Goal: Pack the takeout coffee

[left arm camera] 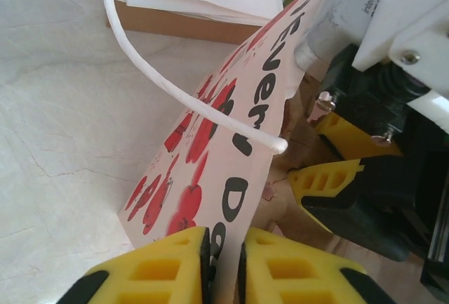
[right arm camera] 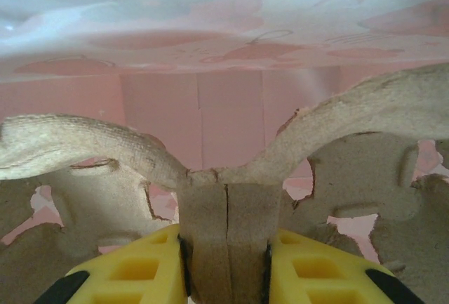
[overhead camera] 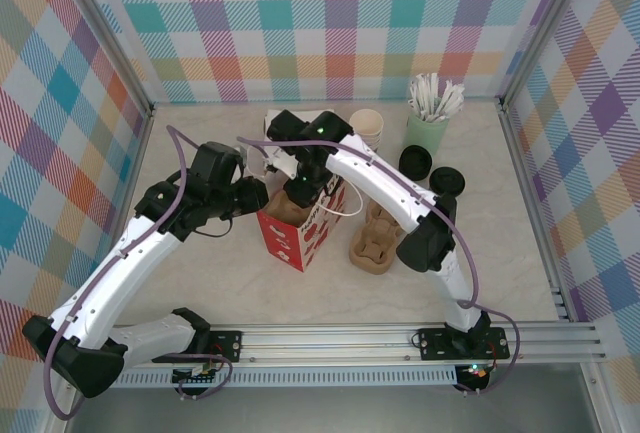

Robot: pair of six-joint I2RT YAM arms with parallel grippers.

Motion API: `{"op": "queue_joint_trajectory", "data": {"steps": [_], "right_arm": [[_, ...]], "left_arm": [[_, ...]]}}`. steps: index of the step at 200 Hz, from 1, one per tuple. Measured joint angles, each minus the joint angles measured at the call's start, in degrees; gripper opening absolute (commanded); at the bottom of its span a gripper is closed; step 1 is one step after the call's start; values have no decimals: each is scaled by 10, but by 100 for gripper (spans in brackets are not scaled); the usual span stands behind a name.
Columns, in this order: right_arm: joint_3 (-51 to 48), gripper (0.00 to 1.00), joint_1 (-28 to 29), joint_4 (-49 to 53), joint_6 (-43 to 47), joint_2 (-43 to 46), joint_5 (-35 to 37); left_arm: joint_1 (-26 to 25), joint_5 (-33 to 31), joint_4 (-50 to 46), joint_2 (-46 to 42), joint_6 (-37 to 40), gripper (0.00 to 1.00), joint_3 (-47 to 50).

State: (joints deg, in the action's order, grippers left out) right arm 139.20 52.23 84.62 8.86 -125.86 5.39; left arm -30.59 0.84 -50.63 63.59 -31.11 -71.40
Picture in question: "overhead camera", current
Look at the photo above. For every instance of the red white paper bag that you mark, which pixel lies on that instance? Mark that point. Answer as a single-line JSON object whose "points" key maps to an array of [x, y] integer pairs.
{"points": [[285, 243]]}

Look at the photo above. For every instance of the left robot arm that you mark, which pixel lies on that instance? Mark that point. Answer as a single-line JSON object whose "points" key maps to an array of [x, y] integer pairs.
{"points": [[125, 263]]}

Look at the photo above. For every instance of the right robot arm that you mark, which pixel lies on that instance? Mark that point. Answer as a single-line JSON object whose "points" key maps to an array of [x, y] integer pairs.
{"points": [[380, 183]]}

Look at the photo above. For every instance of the paper cup stack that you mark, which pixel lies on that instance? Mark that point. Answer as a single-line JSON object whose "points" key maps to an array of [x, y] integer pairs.
{"points": [[366, 125]]}

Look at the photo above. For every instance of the brown pulp carrier stack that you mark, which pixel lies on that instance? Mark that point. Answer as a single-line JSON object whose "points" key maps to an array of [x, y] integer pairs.
{"points": [[372, 253]]}

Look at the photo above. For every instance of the black cup lid stack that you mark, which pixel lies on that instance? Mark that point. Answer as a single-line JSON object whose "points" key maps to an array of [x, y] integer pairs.
{"points": [[416, 163]]}

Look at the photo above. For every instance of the mint green holder cup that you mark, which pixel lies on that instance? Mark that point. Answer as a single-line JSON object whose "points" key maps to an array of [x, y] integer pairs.
{"points": [[425, 135]]}

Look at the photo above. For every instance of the white wrapped stirrer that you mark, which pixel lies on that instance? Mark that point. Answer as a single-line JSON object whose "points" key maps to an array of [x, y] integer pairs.
{"points": [[425, 95], [433, 88], [445, 98], [455, 103], [417, 100]]}

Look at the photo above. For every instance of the small controller board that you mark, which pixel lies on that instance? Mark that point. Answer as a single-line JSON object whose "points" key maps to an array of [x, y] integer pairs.
{"points": [[197, 377], [474, 375]]}

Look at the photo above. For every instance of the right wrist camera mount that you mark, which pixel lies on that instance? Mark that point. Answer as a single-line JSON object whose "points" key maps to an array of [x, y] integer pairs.
{"points": [[282, 163]]}

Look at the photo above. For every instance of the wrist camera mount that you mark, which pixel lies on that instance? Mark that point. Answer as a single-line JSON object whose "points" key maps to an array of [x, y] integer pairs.
{"points": [[282, 163], [242, 160]]}

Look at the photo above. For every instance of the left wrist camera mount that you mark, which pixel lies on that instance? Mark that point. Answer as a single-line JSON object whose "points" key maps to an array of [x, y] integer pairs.
{"points": [[242, 160]]}

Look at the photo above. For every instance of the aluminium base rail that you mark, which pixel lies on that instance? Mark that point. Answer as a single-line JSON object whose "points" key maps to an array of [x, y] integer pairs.
{"points": [[325, 343]]}

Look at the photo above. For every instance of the aluminium frame post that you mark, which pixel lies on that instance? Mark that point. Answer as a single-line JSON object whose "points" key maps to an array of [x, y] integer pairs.
{"points": [[540, 38], [110, 43]]}

